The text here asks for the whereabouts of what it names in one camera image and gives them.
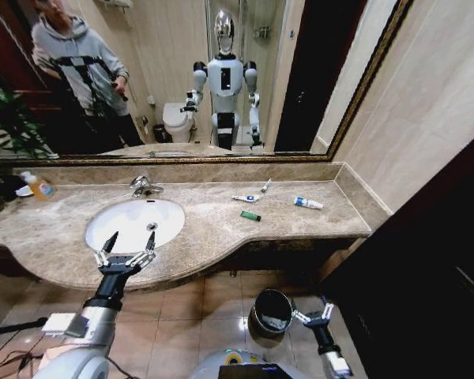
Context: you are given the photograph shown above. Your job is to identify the white oval sink basin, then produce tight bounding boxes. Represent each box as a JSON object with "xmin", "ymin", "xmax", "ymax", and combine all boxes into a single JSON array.
[{"xmin": 85, "ymin": 197, "xmax": 186, "ymax": 255}]

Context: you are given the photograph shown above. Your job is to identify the orange soap pump bottle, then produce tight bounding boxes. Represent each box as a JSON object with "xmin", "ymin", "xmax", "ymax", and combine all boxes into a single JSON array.
[{"xmin": 20, "ymin": 170, "xmax": 57, "ymax": 201}]

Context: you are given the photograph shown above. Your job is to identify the green leafy plant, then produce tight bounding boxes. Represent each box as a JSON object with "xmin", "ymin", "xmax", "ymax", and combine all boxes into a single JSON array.
[{"xmin": 0, "ymin": 84, "xmax": 59, "ymax": 216}]

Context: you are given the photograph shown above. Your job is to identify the dark wooden door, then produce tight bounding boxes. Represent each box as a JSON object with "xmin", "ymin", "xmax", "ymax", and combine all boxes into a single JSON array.
[{"xmin": 318, "ymin": 125, "xmax": 474, "ymax": 379}]

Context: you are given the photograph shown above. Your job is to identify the blue white toothpaste tube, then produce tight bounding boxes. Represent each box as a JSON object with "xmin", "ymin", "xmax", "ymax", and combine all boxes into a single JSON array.
[{"xmin": 292, "ymin": 196, "xmax": 325, "ymax": 211}]

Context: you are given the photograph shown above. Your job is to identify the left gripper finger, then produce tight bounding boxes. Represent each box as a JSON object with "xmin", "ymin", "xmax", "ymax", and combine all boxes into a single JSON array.
[
  {"xmin": 129, "ymin": 231, "xmax": 158, "ymax": 270},
  {"xmin": 93, "ymin": 231, "xmax": 120, "ymax": 268}
]

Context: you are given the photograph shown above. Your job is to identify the gold framed wall mirror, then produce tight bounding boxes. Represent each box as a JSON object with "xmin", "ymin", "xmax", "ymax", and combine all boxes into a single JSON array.
[{"xmin": 0, "ymin": 0, "xmax": 415, "ymax": 165}]

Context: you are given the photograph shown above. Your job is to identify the chrome faucet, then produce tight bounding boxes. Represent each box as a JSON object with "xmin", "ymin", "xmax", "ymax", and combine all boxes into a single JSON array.
[{"xmin": 129, "ymin": 174, "xmax": 165, "ymax": 199}]

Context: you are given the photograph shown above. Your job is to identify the white robot front shell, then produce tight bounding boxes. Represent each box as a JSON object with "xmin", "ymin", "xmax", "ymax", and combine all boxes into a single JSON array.
[{"xmin": 187, "ymin": 347, "xmax": 301, "ymax": 379}]

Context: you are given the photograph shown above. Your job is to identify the white paper scrap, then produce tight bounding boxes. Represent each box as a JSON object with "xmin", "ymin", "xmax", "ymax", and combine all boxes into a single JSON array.
[{"xmin": 259, "ymin": 313, "xmax": 292, "ymax": 331}]

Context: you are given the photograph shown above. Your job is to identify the silver round trash bin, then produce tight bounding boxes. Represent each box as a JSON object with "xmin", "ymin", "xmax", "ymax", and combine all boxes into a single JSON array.
[{"xmin": 247, "ymin": 287, "xmax": 295, "ymax": 349}]

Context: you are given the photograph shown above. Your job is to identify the black floor cables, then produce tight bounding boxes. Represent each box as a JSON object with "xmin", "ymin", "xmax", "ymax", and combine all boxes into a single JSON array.
[{"xmin": 0, "ymin": 317, "xmax": 49, "ymax": 379}]

